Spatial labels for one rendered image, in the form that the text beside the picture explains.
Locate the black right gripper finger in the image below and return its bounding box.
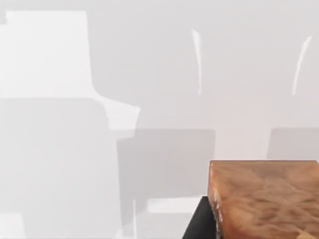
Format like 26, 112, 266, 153
181, 196, 220, 239

